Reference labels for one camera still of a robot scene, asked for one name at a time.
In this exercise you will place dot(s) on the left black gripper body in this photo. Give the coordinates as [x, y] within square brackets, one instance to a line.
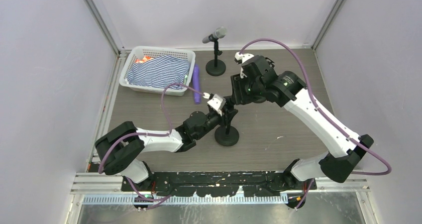
[227, 111]

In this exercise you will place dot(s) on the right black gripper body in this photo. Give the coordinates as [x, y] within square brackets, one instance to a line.
[236, 88]

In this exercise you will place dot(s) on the black mic stand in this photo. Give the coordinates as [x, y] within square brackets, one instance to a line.
[226, 135]
[216, 67]

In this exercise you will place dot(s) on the purple microphone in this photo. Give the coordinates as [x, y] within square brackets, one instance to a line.
[196, 84]

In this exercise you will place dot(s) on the silver microphone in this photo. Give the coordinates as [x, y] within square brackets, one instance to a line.
[217, 34]

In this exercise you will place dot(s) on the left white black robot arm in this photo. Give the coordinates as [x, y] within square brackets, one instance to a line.
[118, 149]

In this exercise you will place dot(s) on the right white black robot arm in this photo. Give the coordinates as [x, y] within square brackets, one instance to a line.
[258, 79]

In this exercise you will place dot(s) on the blue white striped cloth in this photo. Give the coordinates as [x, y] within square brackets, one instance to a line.
[159, 72]

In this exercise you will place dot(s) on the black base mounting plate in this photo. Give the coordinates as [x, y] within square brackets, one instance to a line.
[218, 184]

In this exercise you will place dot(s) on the orange item in basket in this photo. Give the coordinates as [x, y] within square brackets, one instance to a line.
[144, 59]

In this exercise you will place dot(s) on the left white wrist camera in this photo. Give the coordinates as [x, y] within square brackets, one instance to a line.
[215, 102]

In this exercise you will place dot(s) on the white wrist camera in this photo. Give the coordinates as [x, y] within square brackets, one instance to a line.
[240, 59]
[215, 102]

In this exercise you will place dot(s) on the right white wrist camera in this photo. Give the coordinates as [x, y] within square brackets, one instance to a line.
[240, 59]

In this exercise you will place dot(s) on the white slotted cable duct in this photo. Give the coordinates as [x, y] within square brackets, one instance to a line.
[128, 199]

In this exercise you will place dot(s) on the right aluminium frame post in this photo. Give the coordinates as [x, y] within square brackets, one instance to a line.
[327, 23]

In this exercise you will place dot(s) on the aluminium frame post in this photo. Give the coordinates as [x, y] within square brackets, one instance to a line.
[102, 25]
[327, 23]

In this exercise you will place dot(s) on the left aluminium frame post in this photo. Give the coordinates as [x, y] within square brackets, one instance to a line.
[102, 25]

